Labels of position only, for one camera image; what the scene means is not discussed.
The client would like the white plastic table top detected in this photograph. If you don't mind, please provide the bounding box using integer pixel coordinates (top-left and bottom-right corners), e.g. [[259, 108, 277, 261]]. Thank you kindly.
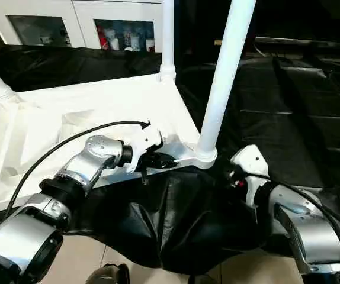
[[0, 73, 219, 215]]

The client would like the black work mat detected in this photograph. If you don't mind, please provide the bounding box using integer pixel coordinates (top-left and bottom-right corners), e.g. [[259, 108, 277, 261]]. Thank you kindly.
[[0, 44, 340, 276]]

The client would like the grey left robot leg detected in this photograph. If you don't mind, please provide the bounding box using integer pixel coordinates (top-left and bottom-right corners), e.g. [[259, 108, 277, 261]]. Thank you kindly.
[[86, 263, 131, 284]]

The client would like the pale blue bottle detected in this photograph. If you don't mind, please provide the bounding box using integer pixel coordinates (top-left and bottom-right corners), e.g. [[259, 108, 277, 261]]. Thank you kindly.
[[130, 31, 143, 51]]

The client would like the red bottle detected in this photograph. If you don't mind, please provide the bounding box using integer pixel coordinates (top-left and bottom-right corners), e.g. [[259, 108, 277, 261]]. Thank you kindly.
[[98, 25, 110, 50]]

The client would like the small white figurine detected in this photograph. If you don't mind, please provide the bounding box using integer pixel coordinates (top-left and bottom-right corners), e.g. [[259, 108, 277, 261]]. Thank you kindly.
[[39, 34, 54, 47]]

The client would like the white display cabinet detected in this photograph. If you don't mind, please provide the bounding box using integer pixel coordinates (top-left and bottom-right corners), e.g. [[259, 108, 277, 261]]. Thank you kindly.
[[0, 0, 177, 54]]

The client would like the black low cabinet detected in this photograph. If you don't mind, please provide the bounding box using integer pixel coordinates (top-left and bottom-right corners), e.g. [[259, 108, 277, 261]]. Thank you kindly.
[[176, 0, 340, 60]]

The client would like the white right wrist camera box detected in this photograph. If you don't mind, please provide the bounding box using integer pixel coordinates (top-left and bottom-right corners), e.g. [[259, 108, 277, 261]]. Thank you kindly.
[[229, 144, 270, 209]]

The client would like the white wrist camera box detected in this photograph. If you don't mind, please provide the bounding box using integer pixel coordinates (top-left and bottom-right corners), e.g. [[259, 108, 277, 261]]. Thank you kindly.
[[124, 124, 165, 175], [229, 144, 270, 209]]

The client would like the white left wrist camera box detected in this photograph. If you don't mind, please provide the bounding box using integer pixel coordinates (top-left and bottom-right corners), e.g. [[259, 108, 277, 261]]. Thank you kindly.
[[124, 124, 165, 175]]

